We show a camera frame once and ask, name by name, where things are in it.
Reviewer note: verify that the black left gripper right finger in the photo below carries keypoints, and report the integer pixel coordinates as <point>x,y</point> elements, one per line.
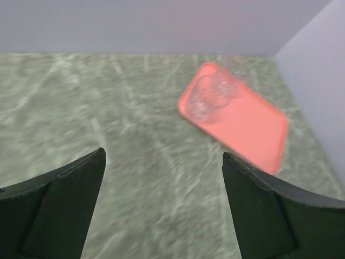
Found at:
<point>275,219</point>

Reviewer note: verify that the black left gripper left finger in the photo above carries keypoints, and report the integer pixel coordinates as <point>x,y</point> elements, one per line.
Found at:
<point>48,216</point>

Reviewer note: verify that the pink plastic tray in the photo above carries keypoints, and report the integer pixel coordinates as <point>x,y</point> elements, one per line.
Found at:
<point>249,125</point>

